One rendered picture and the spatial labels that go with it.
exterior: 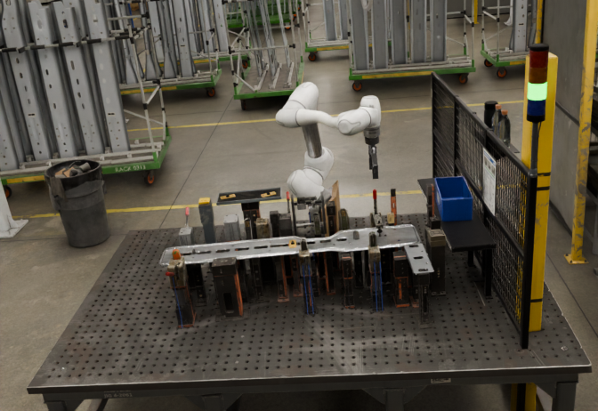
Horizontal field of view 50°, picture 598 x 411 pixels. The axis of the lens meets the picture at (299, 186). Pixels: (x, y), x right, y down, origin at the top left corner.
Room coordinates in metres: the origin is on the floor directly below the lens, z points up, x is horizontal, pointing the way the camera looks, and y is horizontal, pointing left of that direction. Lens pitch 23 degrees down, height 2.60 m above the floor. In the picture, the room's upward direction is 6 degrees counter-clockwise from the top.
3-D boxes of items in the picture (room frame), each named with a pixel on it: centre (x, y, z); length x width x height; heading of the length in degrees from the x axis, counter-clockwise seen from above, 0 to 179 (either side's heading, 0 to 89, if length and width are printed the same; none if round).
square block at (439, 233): (2.89, -0.67, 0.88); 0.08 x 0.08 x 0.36; 89
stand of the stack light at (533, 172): (2.38, -0.95, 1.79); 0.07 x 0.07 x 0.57
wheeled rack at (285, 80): (10.14, 0.26, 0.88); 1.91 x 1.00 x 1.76; 176
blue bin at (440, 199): (3.20, -0.84, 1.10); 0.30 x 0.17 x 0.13; 174
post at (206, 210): (3.37, 0.55, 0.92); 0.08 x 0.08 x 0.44; 89
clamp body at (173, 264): (2.86, 0.65, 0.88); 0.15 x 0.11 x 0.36; 179
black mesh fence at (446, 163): (3.31, -0.97, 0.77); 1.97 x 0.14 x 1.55; 179
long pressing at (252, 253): (3.02, 0.08, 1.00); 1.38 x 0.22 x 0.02; 89
